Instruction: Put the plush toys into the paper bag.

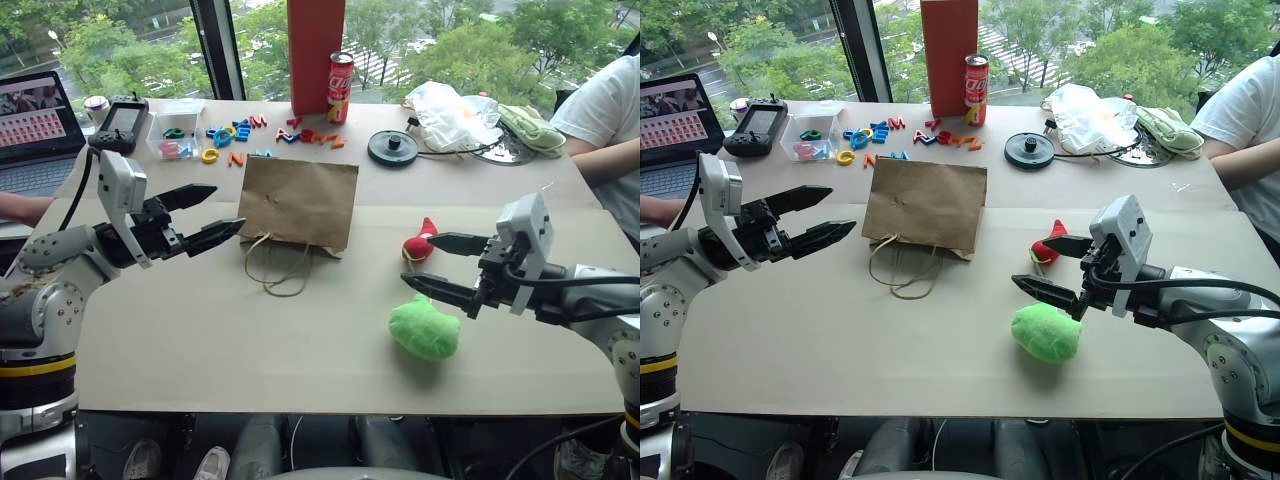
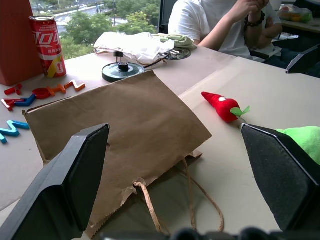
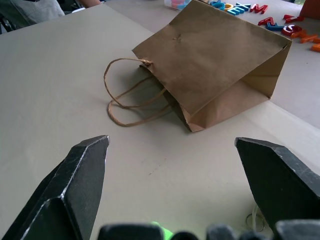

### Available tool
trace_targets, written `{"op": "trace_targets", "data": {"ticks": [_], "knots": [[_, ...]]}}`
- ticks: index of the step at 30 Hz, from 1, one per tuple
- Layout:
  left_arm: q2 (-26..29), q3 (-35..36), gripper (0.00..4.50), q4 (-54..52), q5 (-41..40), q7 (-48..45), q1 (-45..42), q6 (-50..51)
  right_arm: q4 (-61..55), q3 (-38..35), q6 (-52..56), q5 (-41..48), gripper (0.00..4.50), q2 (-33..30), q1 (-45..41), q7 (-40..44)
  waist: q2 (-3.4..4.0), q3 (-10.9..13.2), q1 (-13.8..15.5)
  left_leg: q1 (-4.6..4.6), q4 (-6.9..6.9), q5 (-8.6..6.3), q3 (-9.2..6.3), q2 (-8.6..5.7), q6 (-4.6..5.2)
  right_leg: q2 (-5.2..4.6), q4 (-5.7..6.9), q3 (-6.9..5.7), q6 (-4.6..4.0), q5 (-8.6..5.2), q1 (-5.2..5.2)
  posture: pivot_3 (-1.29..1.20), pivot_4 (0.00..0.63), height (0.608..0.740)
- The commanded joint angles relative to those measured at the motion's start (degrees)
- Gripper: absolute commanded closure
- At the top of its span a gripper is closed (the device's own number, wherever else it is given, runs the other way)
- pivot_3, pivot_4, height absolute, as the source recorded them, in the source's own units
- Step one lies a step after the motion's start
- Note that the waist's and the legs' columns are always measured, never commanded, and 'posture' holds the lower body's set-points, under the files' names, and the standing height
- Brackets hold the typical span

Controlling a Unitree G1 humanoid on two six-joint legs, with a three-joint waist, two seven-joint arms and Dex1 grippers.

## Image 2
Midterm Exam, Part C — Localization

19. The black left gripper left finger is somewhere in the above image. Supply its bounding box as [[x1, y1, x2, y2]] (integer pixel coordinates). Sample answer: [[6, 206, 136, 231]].
[[0, 123, 110, 240]]

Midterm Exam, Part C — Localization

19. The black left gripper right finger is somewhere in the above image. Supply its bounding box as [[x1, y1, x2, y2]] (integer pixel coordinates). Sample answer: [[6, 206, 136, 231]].
[[240, 124, 320, 233]]

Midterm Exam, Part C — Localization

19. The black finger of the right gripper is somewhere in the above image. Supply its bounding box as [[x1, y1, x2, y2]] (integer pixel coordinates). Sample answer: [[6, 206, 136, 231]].
[[285, 43, 320, 75]]

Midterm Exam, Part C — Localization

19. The clear bag of colourful items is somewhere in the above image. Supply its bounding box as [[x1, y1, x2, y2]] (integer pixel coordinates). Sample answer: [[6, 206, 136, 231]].
[[277, 3, 314, 24]]

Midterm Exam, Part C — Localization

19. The brown paper bag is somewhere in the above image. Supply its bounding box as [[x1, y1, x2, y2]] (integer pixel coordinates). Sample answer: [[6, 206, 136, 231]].
[[22, 69, 225, 240]]

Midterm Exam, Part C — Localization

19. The white plastic bag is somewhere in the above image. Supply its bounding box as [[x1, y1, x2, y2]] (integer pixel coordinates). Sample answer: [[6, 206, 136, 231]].
[[93, 31, 175, 66]]

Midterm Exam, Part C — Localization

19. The person's left hand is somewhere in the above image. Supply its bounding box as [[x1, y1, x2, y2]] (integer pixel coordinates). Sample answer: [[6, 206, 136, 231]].
[[249, 0, 271, 16]]

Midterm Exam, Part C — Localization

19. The person's right hand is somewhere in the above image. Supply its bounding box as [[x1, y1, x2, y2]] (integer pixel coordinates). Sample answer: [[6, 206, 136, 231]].
[[235, 0, 254, 15]]

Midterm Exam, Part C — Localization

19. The wooden desk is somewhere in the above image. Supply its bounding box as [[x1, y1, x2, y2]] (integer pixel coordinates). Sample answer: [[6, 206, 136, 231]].
[[280, 18, 320, 35]]

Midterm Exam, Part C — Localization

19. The green plush toy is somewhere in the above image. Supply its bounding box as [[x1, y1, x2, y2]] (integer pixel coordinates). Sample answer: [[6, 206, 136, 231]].
[[276, 126, 320, 166]]

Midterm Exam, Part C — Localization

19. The light blue plastic letter M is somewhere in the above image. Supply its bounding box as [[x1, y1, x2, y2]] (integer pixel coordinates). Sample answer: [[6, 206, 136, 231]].
[[0, 120, 31, 145]]

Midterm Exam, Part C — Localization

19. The red plush chili pepper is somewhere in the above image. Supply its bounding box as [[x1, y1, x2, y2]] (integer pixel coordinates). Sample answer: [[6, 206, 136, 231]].
[[201, 91, 251, 126]]

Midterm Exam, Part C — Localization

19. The dark blue plastic letter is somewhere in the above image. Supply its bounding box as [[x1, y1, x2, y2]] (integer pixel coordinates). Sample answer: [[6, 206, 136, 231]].
[[13, 93, 37, 108]]

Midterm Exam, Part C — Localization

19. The red plastic letter O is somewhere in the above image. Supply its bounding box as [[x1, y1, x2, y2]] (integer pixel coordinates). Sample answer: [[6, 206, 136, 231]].
[[31, 87, 52, 100]]

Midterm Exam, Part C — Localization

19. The red plastic letter A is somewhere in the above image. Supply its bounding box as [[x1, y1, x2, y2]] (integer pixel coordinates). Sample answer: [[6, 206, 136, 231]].
[[0, 98, 26, 112]]

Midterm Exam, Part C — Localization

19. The orange plastic letter H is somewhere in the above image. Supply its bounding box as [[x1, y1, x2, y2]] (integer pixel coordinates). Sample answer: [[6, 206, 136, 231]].
[[47, 83, 67, 97]]

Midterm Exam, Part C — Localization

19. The orange plastic letter Z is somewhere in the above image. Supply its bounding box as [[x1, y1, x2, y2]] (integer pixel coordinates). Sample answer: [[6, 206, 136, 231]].
[[64, 79, 87, 93]]

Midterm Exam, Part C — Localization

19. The person in white t-shirt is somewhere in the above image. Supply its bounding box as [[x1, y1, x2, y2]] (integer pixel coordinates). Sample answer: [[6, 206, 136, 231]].
[[168, 0, 283, 61]]

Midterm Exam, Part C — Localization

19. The dark round metal disc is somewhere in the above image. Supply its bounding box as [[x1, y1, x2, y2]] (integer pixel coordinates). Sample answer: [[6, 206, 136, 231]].
[[161, 48, 192, 62]]

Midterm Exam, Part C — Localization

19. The light green cloth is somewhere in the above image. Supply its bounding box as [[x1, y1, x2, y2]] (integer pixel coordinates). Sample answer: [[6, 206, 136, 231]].
[[151, 33, 198, 50]]

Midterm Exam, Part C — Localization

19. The dark green round disc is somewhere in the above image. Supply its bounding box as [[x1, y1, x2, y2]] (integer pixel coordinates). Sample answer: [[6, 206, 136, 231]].
[[101, 61, 146, 84]]

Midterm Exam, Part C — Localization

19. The red cola can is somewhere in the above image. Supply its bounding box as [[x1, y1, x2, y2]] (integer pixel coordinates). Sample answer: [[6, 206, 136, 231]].
[[28, 15, 68, 79]]

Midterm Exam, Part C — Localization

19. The orange red box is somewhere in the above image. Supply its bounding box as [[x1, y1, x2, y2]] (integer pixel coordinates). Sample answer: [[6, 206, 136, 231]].
[[0, 0, 45, 87]]

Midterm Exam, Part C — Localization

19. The dark bead bracelet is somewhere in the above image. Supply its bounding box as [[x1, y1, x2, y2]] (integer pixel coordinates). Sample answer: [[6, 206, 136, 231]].
[[243, 10, 266, 29]]

